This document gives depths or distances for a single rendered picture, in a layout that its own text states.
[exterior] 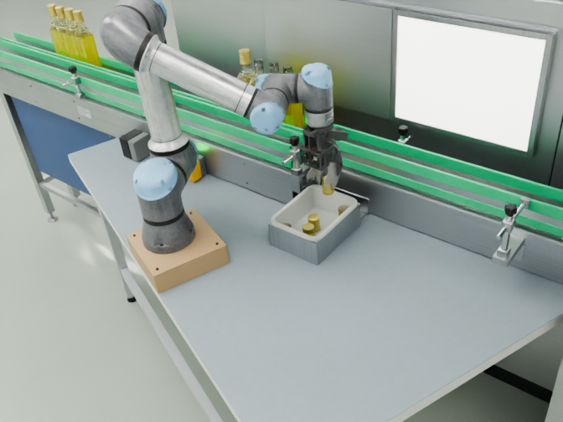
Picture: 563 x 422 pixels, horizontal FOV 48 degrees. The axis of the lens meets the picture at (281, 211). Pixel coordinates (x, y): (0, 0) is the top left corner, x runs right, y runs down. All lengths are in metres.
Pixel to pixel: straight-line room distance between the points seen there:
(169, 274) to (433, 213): 0.75
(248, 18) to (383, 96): 0.56
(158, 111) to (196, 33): 0.74
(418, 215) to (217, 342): 0.67
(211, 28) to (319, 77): 0.85
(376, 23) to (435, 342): 0.89
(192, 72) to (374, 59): 0.62
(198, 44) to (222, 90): 0.94
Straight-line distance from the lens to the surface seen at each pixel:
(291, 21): 2.04
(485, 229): 1.76
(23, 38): 3.21
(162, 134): 1.76
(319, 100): 1.60
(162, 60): 1.51
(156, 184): 1.67
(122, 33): 1.53
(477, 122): 1.83
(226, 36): 2.30
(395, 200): 1.85
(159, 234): 1.76
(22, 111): 3.16
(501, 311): 1.67
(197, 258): 1.74
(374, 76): 1.92
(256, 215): 1.96
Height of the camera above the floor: 1.92
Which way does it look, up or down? 36 degrees down
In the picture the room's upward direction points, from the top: 6 degrees counter-clockwise
